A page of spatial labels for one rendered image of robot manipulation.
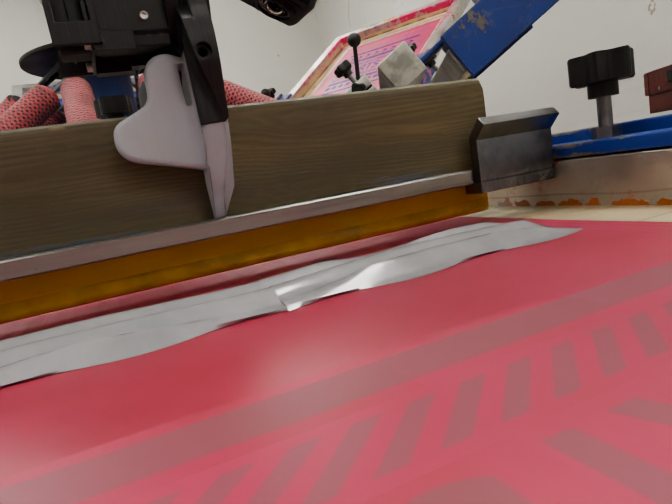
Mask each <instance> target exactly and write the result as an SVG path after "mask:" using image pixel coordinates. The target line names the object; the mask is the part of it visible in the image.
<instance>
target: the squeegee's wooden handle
mask: <svg viewBox="0 0 672 504"><path fill-rule="evenodd" d="M227 107H228V114H229V117H228V123H229V129H230V137H231V146H232V158H233V172H234V189H233V193H232V196H231V200H230V203H229V207H228V211H227V214H226V216H230V215H236V214H241V213H246V212H251V211H256V210H261V209H267V208H272V207H277V206H282V205H287V204H293V203H298V202H303V201H308V200H313V199H318V198H324V197H329V196H334V195H339V194H344V193H349V192H355V191H360V190H365V189H370V188H375V187H381V186H386V185H391V184H396V183H401V182H406V181H412V180H417V179H422V178H427V177H432V176H437V175H443V174H448V173H453V172H458V171H467V170H471V171H472V176H473V182H475V181H474V173H473V165H472V157H471V149H470V141H469V136H470V134H471V132H472V129H473V127H474V125H475V123H476V121H477V119H478V118H482V117H486V111H485V102H484V94H483V88H482V86H481V84H480V82H479V80H477V79H466V80H456V81H447V82H438V83H429V84H420V85H411V86H402V87H393V88H384V89H375V90H366V91H356V92H347V93H338V94H329V95H320V96H311V97H302V98H293V99H284V100H275V101H265V102H256V103H247V104H238V105H229V106H227ZM126 118H128V117H120V118H111V119H102V120H93V121H84V122H75V123H65V124H56V125H47V126H38V127H29V128H20V129H11V130H2V131H0V260H3V259H8V258H13V257H18V256H23V255H28V254H34V253H39V252H44V251H49V250H54V249H60V248H65V247H70V246H75V245H80V244H85V243H91V242H96V241H101V240H106V239H111V238H116V237H122V236H127V235H132V234H137V233H142V232H148V231H153V230H158V229H163V228H168V227H173V226H179V225H184V224H189V223H194V222H199V221H204V220H210V219H214V216H213V212H212V208H211V203H210V199H209V195H208V191H207V187H206V182H205V176H204V171H203V170H196V169H187V168H177V167H168V166H158V165H149V164H139V163H133V162H131V161H128V160H127V159H125V158H124V157H123V156H121V154H120V153H119V152H118V150H117V149H116V146H115V142H114V130H115V128H116V126H117V125H118V124H119V123H120V122H121V121H123V120H124V119H126Z"/></svg>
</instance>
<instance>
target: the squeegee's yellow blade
mask: <svg viewBox="0 0 672 504"><path fill-rule="evenodd" d="M484 197H488V194H487V193H482V194H466V188H465V186H462V187H458V188H453V189H448V190H443V191H438V192H434V193H429V194H424V195H419V196H414V197H409V198H405V199H400V200H395V201H390V202H385V203H381V204H376V205H371V206H366V207H361V208H356V209H352V210H347V211H342V212H337V213H332V214H328V215H323V216H318V217H313V218H308V219H303V220H299V221H294V222H289V223H284V224H279V225H275V226H270V227H265V228H260V229H255V230H250V231H246V232H241V233H236V234H231V235H226V236H222V237H217V238H212V239H207V240H202V241H197V242H193V243H188V244H183V245H178V246H173V247H169V248H164V249H159V250H154V251H149V252H145V253H140V254H135V255H130V256H125V257H120V258H116V259H111V260H106V261H101V262H96V263H92V264H87V265H82V266H77V267H72V268H67V269H63V270H58V271H53V272H48V273H43V274H39V275H34V276H29V277H24V278H19V279H14V280H10V281H5V282H0V305H2V304H6V303H11V302H15V301H20V300H24V299H29V298H33V297H38V296H42V295H47V294H51V293H56V292H60V291H65V290H69V289H74V288H78V287H83V286H87V285H92V284H96V283H101V282H105V281H110V280H115V279H119V278H124V277H128V276H133V275H137V274H142V273H146V272H151V271H155V270H160V269H164V268H169V267H173V266H178V265H182V264H187V263H191V262H196V261H200V260H205V259H209V258H214V257H218V256H223V255H227V254H232V253H236V252H241V251H245V250H250V249H254V248H259V247H263V246H268V245H272V244H277V243H281V242H286V241H290V240H295V239H299V238H304V237H308V236H313V235H317V234H322V233H326V232H331V231H335V230H340V229H344V228H349V227H353V226H358V225H362V224H367V223H371V222H376V221H380V220H385V219H389V218H394V217H398V216H403V215H407V214H412V213H416V212H421V211H425V210H430V209H434V208H439V207H443V206H448V205H452V204H457V203H461V202H466V201H470V200H475V199H479V198H484Z"/></svg>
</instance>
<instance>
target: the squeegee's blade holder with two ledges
mask: <svg viewBox="0 0 672 504"><path fill-rule="evenodd" d="M472 184H473V176H472V171H471V170H467V171H458V172H453V173H448V174H443V175H437V176H432V177H427V178H422V179H417V180H412V181H406V182H401V183H396V184H391V185H386V186H381V187H375V188H370V189H365V190H360V191H355V192H349V193H344V194H339V195H334V196H329V197H324V198H318V199H313V200H308V201H303V202H298V203H293V204H287V205H282V206H277V207H272V208H267V209H261V210H256V211H251V212H246V213H241V214H236V215H230V216H226V217H224V218H219V219H210V220H204V221H199V222H194V223H189V224H184V225H179V226H173V227H168V228H163V229H158V230H153V231H148V232H142V233H137V234H132V235H127V236H122V237H116V238H111V239H106V240H101V241H96V242H91V243H85V244H80V245H75V246H70V247H65V248H60V249H54V250H49V251H44V252H39V253H34V254H28V255H23V256H18V257H13V258H8V259H3V260H0V282H5V281H10V280H14V279H19V278H24V277H29V276H34V275H39V274H43V273H48V272H53V271H58V270H63V269H67V268H72V267H77V266H82V265H87V264H92V263H96V262H101V261H106V260H111V259H116V258H120V257H125V256H130V255H135V254H140V253H145V252H149V251H154V250H159V249H164V248H169V247H173V246H178V245H183V244H188V243H193V242H197V241H202V240H207V239H212V238H217V237H222V236H226V235H231V234H236V233H241V232H246V231H250V230H255V229H260V228H265V227H270V226H275V225H279V224H284V223H289V222H294V221H299V220H303V219H308V218H313V217H318V216H323V215H328V214H332V213H337V212H342V211H347V210H352V209H356V208H361V207H366V206H371V205H376V204H381V203H385V202H390V201H395V200H400V199H405V198H409V197H414V196H419V195H424V194H429V193H434V192H438V191H443V190H448V189H453V188H458V187H462V186H467V185H472Z"/></svg>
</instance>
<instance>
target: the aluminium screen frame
mask: <svg viewBox="0 0 672 504"><path fill-rule="evenodd" d="M554 165H555V167H554V168H555V174H556V177H555V178H552V179H547V180H542V181H538V182H533V183H529V184H524V185H519V186H515V187H510V188H506V189H501V190H496V191H492V192H487V194H488V202H489V206H599V205H672V146H668V147H659V148H650V149H641V150H632V151H623V152H614V153H606V154H597V155H588V156H579V157H570V158H561V159H554Z"/></svg>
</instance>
